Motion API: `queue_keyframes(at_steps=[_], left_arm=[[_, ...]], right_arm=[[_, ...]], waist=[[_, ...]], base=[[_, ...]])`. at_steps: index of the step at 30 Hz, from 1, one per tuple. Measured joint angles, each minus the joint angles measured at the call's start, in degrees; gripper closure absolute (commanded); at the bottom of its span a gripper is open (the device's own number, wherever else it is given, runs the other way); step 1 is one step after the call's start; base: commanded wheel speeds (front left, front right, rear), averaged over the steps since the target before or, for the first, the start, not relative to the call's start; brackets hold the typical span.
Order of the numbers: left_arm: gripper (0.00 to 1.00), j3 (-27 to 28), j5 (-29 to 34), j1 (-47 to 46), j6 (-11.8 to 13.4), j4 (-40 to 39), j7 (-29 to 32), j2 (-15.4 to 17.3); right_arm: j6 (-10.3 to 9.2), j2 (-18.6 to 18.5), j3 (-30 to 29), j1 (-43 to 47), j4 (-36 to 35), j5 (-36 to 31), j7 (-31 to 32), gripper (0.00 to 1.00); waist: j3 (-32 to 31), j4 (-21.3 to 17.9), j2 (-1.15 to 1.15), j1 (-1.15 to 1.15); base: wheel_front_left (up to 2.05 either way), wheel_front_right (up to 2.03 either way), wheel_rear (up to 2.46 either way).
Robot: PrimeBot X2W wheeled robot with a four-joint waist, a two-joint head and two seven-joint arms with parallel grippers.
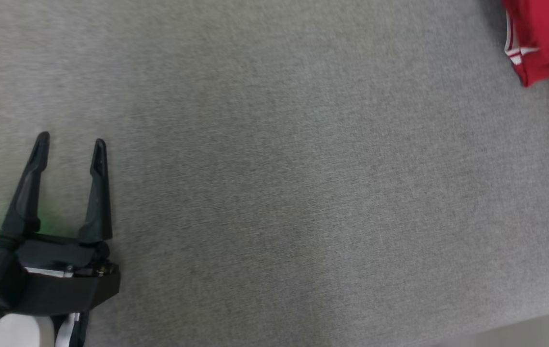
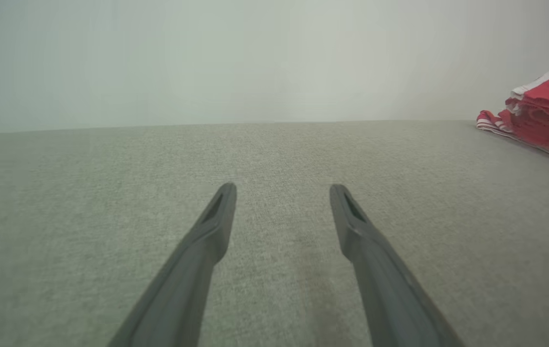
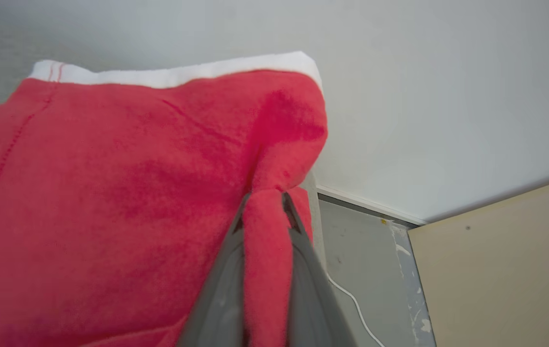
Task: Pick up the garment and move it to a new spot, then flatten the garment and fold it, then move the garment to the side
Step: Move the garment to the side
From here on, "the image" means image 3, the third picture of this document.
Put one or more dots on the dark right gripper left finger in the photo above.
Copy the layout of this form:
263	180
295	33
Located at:
221	299

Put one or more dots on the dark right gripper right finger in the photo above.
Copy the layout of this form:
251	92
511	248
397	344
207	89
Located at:
313	299

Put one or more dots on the red shorts white side stripes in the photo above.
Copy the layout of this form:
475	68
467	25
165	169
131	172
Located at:
111	193

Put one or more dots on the beige board panel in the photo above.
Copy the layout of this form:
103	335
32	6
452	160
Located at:
501	279

